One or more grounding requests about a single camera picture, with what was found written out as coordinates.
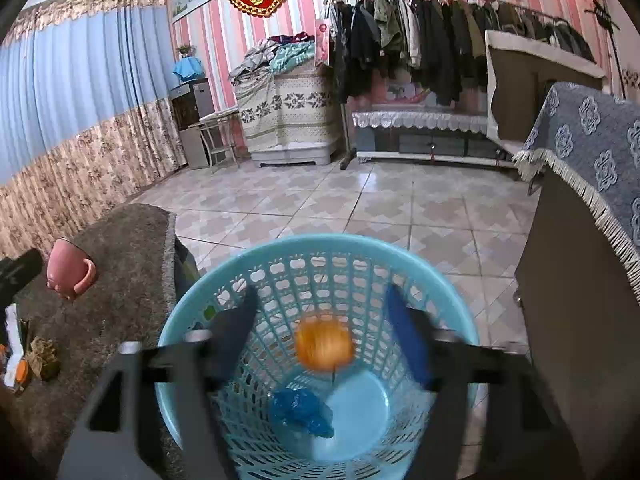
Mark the orange peel cup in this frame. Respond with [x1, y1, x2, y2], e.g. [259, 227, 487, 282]
[294, 318, 355, 373]

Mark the brown paper ball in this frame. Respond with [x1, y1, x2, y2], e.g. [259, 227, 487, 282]
[26, 337, 60, 382]

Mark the blue floral curtain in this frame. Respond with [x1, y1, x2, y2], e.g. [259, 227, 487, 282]
[1, 0, 186, 257]

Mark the small orange peel piece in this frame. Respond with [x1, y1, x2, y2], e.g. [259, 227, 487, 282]
[14, 359, 30, 386]

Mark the blue plastic bag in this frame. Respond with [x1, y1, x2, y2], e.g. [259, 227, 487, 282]
[269, 388, 334, 439]

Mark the clothes rack with garments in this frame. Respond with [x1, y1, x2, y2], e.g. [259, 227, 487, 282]
[317, 0, 597, 159]

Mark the water dispenser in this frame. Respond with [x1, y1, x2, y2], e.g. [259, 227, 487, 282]
[169, 78, 215, 168]

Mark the blue patterned table cloth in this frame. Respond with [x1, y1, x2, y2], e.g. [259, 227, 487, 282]
[512, 81, 639, 294]

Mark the brown cloth covered furniture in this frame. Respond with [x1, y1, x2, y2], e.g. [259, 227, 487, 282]
[485, 30, 610, 155]

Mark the brown shaggy carpet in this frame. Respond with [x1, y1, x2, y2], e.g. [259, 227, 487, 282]
[1, 204, 176, 479]

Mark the small metal side table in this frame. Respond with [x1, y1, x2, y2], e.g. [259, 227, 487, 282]
[196, 107, 239, 167]

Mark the light blue plastic basket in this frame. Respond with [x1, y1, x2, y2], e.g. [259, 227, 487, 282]
[160, 234, 478, 479]

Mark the low lace covered bench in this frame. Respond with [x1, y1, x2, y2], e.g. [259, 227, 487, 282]
[352, 110, 513, 169]

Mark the blue bag with plant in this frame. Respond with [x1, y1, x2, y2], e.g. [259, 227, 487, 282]
[172, 44, 205, 84]

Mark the pink pig mug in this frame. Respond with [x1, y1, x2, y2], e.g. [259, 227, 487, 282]
[46, 238, 98, 300]

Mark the pile of folded clothes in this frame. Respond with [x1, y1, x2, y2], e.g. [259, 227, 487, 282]
[228, 32, 314, 84]

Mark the patterned covered storage box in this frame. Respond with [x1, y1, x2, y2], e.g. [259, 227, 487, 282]
[233, 61, 342, 166]

